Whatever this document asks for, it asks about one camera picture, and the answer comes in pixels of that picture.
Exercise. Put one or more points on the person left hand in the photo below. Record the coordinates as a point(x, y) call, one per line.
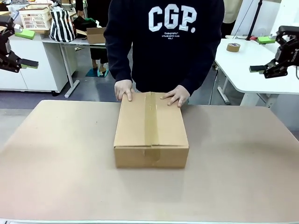
point(178, 95)

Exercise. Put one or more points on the black stand pole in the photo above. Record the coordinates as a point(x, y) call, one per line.
point(253, 21)

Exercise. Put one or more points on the grey table with legs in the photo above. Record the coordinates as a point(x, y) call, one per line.
point(67, 60)

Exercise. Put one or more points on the dark clothes pile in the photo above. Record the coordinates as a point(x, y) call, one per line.
point(85, 23)

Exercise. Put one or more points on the white plastic basket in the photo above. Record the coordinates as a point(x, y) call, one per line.
point(35, 18)

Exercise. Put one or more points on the white board panel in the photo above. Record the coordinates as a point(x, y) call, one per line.
point(268, 16)

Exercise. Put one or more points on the person left forearm navy sleeve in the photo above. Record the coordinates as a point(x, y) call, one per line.
point(202, 70)

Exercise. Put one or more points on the brown packing tape roll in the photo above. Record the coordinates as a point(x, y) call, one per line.
point(233, 47)

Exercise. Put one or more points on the person torso navy sweatshirt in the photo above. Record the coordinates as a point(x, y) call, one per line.
point(163, 58)

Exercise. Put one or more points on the person right hand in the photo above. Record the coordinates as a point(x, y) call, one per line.
point(123, 89)

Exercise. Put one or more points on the brown cardboard box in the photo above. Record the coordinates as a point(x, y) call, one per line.
point(133, 126)

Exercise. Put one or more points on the white rounded table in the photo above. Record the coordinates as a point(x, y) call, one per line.
point(247, 70)

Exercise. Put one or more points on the background person beige top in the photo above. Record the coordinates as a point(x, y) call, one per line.
point(230, 11)

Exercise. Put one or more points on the small open cardboard box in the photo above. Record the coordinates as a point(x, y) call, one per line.
point(95, 36)

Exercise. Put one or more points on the person right forearm navy sleeve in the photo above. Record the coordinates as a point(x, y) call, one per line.
point(119, 58)

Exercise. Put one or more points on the teal floor mat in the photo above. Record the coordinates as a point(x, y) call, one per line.
point(92, 73)

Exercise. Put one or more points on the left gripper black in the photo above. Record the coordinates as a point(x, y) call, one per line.
point(4, 45)

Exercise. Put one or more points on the background person black clothes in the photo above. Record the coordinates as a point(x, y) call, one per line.
point(98, 56)

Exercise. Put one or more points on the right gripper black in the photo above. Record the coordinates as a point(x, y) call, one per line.
point(289, 54)

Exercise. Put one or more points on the black white striped bag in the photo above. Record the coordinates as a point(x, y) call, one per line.
point(61, 25)

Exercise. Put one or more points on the white cabinet desk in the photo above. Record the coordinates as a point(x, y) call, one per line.
point(35, 65)

